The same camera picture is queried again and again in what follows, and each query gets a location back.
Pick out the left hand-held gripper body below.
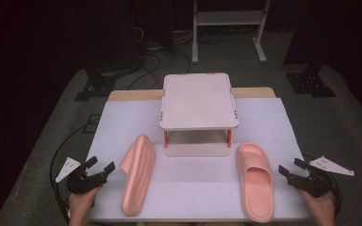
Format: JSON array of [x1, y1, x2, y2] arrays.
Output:
[[55, 156, 109, 195]]

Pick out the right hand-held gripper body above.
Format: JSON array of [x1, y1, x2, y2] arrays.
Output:
[[287, 155, 355, 199]]

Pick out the pink slipper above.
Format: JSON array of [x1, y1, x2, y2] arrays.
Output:
[[235, 142, 275, 224], [119, 134, 156, 218]]

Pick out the white shoe rack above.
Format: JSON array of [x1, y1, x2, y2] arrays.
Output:
[[159, 73, 239, 158]]

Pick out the person's left hand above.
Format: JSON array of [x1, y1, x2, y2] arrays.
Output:
[[67, 186, 102, 221]]

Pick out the person's right hand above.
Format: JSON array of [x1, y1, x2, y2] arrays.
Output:
[[300, 188, 337, 220]]

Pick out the black stand base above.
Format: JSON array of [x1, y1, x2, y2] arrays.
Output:
[[74, 73, 117, 103], [285, 64, 337, 98]]

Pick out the white table cover sheet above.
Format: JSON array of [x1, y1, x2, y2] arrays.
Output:
[[86, 97, 312, 222]]

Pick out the white metal stand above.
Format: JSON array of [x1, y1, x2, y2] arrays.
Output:
[[191, 0, 272, 65]]

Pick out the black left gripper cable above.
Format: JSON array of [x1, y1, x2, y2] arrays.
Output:
[[49, 125, 91, 225]]

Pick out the black floor cables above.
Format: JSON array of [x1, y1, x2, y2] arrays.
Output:
[[126, 26, 192, 90]]

